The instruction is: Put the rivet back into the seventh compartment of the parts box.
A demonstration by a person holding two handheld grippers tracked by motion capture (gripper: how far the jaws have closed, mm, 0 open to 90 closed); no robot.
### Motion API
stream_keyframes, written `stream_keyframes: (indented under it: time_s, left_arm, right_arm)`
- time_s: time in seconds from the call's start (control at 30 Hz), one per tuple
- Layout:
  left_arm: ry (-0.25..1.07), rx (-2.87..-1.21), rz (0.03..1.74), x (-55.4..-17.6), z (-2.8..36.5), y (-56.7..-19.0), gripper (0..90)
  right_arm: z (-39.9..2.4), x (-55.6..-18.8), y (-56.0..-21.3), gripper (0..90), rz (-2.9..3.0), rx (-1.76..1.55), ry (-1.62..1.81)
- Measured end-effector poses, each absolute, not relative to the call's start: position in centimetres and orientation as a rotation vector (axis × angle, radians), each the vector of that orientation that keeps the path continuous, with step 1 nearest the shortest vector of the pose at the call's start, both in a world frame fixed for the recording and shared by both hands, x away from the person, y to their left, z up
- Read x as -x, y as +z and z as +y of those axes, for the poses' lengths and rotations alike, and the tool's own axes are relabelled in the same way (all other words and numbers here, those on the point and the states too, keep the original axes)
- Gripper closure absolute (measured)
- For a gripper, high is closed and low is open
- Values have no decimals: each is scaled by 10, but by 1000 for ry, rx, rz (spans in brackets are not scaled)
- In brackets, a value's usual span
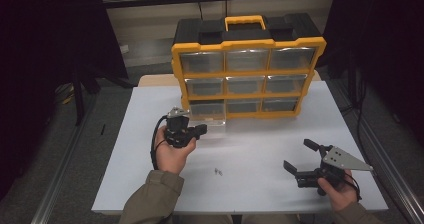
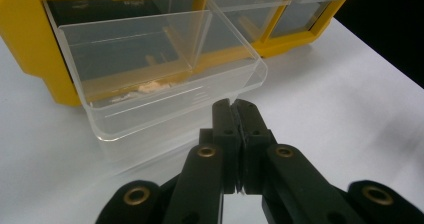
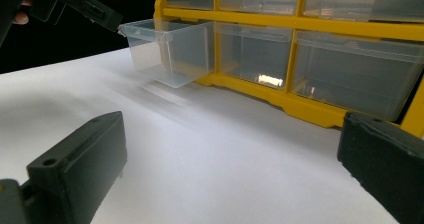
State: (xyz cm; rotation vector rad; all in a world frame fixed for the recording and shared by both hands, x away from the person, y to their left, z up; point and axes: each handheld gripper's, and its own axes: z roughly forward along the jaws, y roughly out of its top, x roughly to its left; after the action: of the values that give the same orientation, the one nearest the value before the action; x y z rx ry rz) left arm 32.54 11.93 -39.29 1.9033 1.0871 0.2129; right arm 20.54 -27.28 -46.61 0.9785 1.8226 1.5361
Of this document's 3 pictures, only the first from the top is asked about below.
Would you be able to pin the person's left hand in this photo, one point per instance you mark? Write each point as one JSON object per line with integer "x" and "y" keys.
{"x": 171, "y": 159}

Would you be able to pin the dark curtain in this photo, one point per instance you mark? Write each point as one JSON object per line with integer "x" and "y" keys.
{"x": 393, "y": 34}
{"x": 33, "y": 50}

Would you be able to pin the single clear plastic drawer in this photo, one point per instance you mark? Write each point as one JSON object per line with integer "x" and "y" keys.
{"x": 210, "y": 112}

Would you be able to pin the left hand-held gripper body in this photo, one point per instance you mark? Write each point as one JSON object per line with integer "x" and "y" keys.
{"x": 178, "y": 132}

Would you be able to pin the yellow black organizer cabinet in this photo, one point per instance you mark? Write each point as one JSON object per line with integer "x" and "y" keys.
{"x": 246, "y": 73}

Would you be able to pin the small black stick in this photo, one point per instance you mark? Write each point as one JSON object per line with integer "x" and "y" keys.
{"x": 102, "y": 129}

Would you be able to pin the set of clear organizer bins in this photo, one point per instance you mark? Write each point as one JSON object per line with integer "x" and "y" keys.
{"x": 246, "y": 60}

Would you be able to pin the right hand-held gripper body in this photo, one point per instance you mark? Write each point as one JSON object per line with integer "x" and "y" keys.
{"x": 330, "y": 172}

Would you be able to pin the black metal stand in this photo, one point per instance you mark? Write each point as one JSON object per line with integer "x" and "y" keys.
{"x": 78, "y": 100}

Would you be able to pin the person's right hand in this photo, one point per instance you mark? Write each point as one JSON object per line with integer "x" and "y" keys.
{"x": 343, "y": 197}

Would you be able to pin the small white box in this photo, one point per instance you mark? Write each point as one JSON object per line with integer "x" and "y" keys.
{"x": 124, "y": 49}

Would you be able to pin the aluminium frame rail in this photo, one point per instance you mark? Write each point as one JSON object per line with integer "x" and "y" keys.
{"x": 393, "y": 184}
{"x": 63, "y": 170}

